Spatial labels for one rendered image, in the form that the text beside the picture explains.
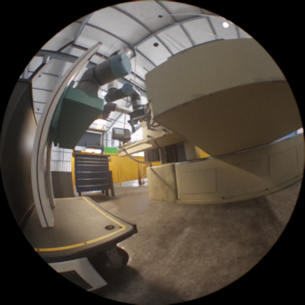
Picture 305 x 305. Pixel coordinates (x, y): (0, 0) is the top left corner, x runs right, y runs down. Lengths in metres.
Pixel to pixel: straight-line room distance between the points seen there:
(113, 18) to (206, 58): 8.01
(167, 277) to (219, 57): 0.69
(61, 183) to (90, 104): 1.07
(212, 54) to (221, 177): 1.22
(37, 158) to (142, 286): 0.67
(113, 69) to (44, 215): 0.63
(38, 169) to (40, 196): 0.10
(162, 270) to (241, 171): 1.19
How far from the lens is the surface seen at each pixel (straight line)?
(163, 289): 0.56
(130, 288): 0.58
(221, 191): 1.31
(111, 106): 1.04
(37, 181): 0.45
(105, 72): 0.45
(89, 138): 2.76
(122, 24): 8.01
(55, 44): 10.42
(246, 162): 1.31
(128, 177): 3.95
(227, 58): 0.15
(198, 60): 0.15
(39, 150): 0.45
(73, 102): 0.35
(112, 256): 0.50
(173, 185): 1.44
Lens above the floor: 0.54
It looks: 11 degrees up
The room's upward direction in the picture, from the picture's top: 6 degrees counter-clockwise
